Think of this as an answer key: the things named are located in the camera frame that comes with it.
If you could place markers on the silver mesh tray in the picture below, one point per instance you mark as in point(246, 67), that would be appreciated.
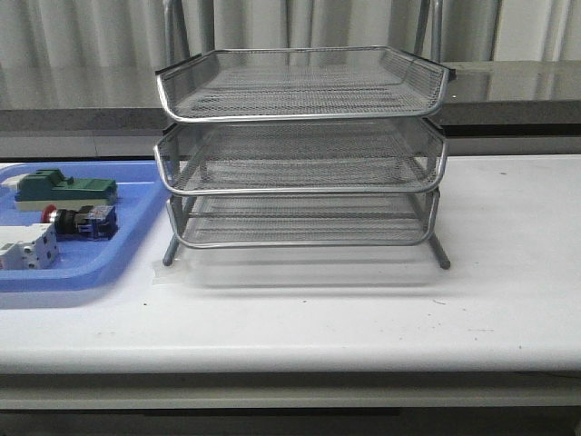
point(259, 85)
point(255, 221)
point(394, 155)

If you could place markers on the red emergency stop button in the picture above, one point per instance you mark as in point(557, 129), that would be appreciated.
point(91, 222)

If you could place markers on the blue plastic tray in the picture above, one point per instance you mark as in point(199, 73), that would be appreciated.
point(82, 264)

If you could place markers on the white circuit breaker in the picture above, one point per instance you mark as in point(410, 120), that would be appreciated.
point(25, 247)

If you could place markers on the green and beige switch block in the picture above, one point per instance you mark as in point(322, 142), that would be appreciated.
point(41, 188)

